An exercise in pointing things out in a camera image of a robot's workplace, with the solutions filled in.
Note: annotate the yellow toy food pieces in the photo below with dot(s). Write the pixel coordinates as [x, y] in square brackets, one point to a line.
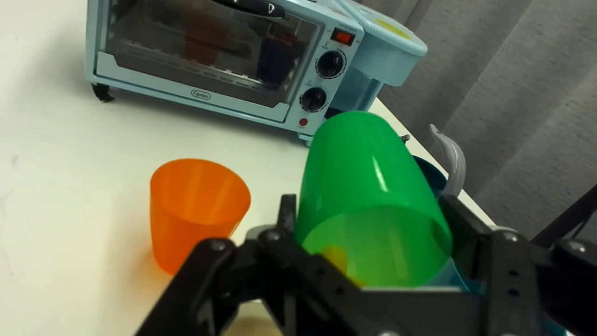
[336, 256]

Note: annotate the grey curtain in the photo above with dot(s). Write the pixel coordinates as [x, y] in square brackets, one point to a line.
[509, 80]

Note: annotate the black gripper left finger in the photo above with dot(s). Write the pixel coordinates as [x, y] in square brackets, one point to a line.
[205, 280]

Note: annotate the orange plastic cup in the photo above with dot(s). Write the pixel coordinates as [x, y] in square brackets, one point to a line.
[196, 198]

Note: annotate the light blue toy toaster oven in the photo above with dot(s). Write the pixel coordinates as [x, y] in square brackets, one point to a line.
[205, 56]

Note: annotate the black camera tripod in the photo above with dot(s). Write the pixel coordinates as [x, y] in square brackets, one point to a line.
[565, 217]

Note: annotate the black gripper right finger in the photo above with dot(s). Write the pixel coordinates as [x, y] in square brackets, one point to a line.
[528, 286]

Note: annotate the green plastic cup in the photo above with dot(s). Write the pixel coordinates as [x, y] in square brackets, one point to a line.
[360, 168]

